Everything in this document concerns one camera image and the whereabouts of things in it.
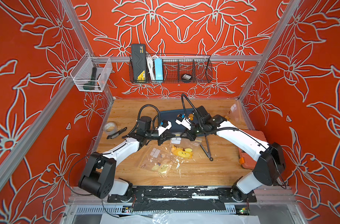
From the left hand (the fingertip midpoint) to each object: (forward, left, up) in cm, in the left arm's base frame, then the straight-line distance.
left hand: (173, 134), depth 79 cm
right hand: (-1, -3, +1) cm, 3 cm away
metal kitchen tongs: (-4, -23, -16) cm, 28 cm away
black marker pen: (+5, +43, -14) cm, 45 cm away
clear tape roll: (+12, +47, -16) cm, 51 cm away
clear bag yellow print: (-4, -6, -10) cm, 12 cm away
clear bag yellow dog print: (+24, -43, -7) cm, 49 cm away
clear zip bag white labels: (-9, +9, -16) cm, 21 cm away
